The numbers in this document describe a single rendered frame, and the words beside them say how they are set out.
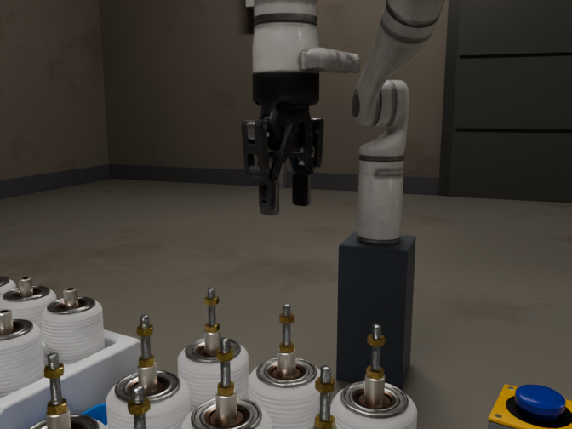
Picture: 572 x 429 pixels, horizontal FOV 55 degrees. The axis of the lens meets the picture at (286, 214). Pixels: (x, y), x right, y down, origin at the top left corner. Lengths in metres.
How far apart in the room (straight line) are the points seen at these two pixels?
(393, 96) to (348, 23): 2.84
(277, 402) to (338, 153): 3.32
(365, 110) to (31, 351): 0.71
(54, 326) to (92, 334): 0.06
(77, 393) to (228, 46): 3.50
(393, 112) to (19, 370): 0.78
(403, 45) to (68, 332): 0.72
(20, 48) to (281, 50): 3.62
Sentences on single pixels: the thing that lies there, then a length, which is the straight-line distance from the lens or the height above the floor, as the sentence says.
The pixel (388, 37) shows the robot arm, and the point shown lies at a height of 0.69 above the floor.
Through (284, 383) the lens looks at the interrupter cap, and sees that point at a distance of 0.68.
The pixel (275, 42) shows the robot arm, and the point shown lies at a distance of 0.60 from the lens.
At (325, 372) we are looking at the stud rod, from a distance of 0.52.
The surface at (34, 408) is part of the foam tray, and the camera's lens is 0.90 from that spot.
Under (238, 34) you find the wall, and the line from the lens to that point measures 4.18.
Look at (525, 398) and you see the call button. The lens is 0.54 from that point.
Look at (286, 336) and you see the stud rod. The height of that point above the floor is 0.30.
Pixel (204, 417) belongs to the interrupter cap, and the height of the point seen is 0.25.
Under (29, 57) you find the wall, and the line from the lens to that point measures 4.21.
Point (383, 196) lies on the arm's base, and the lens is 1.11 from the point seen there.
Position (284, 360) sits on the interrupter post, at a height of 0.27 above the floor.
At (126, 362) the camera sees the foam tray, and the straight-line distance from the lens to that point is 1.00.
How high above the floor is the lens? 0.57
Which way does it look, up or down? 11 degrees down
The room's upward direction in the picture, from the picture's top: straight up
